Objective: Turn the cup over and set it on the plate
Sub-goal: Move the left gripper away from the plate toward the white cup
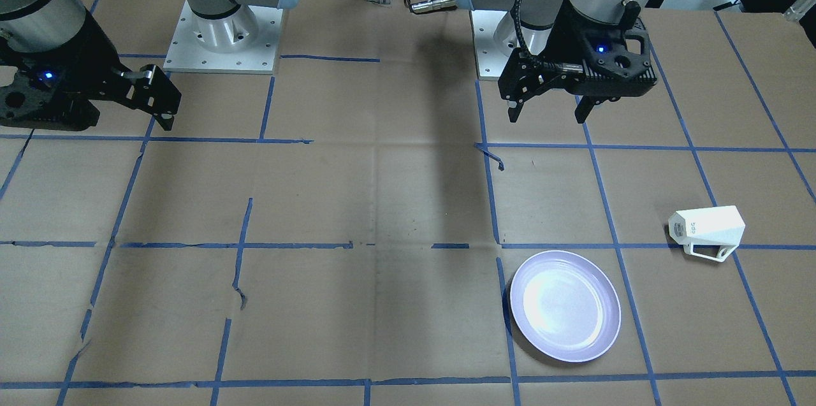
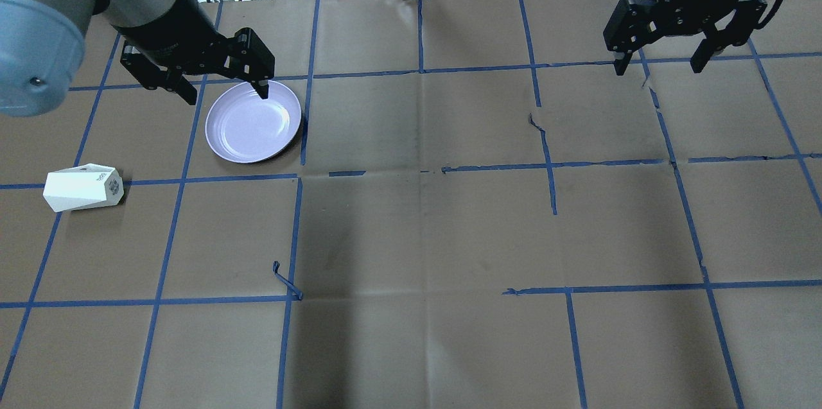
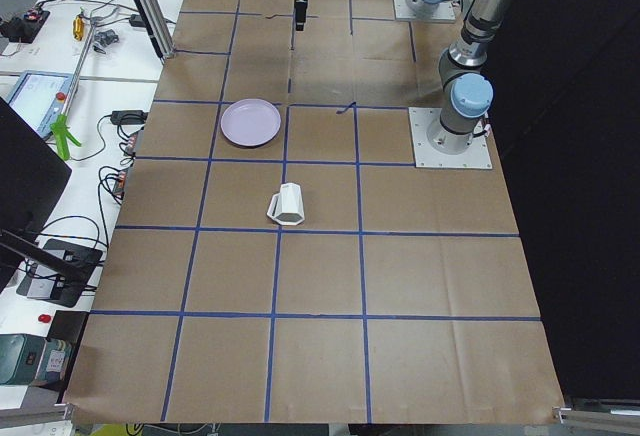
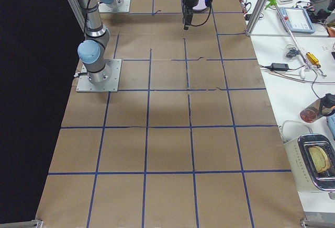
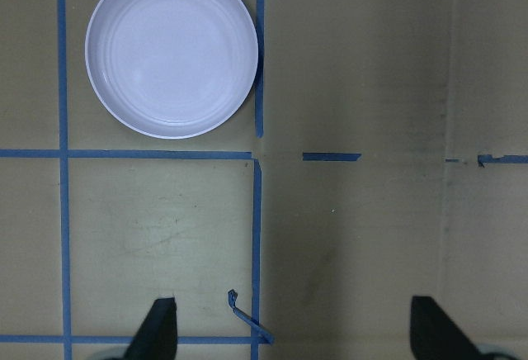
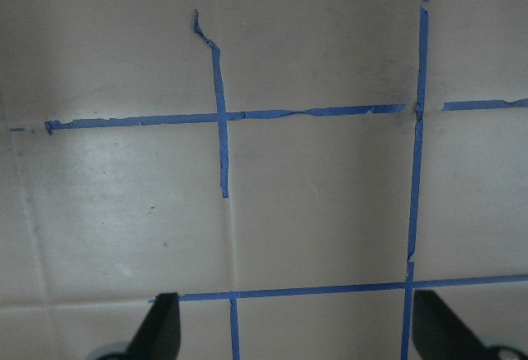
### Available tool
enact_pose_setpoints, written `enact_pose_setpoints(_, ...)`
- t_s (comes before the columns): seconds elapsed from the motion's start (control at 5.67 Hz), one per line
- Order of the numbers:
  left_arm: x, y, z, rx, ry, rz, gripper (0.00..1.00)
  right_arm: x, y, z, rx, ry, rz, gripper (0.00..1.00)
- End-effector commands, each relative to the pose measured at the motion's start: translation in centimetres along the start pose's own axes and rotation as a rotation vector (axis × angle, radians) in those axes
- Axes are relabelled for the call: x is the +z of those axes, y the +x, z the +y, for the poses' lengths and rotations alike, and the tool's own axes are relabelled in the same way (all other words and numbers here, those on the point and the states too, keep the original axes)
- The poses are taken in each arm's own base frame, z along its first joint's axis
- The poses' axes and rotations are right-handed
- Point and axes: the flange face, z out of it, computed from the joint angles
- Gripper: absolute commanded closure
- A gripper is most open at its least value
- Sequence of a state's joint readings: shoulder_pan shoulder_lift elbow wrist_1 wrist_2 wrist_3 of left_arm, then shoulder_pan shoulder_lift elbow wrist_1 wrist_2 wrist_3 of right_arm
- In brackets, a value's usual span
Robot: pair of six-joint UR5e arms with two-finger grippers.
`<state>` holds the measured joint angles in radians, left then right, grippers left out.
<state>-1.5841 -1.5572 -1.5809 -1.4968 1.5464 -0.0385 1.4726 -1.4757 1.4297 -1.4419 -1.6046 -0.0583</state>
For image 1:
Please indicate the white faceted cup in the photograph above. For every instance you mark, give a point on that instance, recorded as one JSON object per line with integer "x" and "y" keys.
{"x": 712, "y": 233}

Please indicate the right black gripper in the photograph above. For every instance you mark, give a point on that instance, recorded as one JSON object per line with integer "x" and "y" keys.
{"x": 95, "y": 52}

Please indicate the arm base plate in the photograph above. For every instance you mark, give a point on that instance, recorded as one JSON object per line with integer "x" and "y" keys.
{"x": 491, "y": 43}
{"x": 247, "y": 42}

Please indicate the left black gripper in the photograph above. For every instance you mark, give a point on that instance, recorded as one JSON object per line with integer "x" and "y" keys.
{"x": 569, "y": 36}

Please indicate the silver cable connector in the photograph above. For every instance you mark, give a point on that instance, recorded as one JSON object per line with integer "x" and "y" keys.
{"x": 429, "y": 6}

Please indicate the lavender plate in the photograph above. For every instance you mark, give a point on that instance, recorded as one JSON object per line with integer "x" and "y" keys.
{"x": 565, "y": 306}

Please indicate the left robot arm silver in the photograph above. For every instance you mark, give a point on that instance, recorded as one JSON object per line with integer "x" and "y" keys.
{"x": 539, "y": 12}

